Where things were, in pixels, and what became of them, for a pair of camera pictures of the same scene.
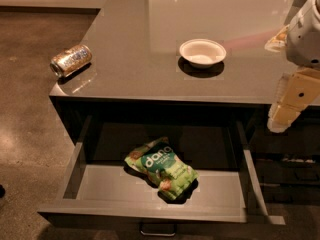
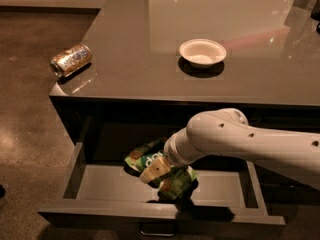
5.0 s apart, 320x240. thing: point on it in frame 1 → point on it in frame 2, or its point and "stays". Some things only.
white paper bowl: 202,53 stays
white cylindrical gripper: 305,39 → 172,154
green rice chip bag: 156,164 stays
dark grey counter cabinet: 180,53 stays
